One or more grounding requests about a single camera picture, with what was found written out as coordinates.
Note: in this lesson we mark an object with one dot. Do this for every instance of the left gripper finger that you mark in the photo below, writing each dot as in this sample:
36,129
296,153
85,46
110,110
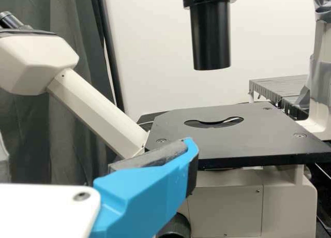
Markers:
144,196

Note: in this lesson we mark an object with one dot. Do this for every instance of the cream microscope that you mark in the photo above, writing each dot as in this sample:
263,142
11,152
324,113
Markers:
232,137

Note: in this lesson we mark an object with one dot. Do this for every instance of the black platform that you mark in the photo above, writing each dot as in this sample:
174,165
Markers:
279,86

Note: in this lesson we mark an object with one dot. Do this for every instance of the white pipette stand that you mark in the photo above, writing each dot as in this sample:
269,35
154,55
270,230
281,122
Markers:
322,75

